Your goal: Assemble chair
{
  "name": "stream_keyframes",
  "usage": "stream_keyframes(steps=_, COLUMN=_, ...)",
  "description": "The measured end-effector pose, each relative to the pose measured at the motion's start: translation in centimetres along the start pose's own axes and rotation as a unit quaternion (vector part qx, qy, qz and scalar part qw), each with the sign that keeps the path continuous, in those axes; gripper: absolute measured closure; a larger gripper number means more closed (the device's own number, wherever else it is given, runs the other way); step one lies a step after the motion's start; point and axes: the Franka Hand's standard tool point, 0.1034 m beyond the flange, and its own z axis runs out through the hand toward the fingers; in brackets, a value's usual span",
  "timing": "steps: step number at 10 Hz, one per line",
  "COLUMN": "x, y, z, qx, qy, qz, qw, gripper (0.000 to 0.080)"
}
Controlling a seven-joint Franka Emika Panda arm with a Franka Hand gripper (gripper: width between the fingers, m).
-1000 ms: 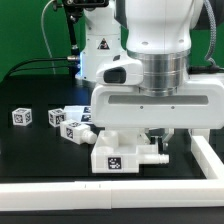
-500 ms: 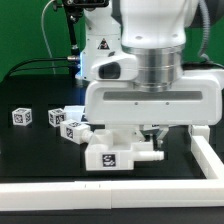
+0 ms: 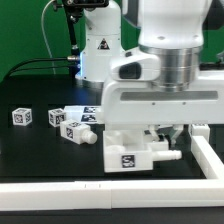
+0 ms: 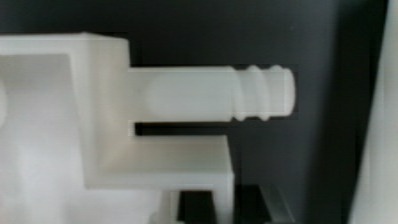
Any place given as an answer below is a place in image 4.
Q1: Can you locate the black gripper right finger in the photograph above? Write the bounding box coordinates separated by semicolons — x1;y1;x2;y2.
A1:
233;184;297;224

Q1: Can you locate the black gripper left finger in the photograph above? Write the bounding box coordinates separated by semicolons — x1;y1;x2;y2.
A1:
178;191;215;224

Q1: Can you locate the white chair seat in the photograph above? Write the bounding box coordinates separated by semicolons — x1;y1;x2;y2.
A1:
0;33;295;224

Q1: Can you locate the white obstacle fence wall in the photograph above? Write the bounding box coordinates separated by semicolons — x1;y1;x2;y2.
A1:
348;0;398;224

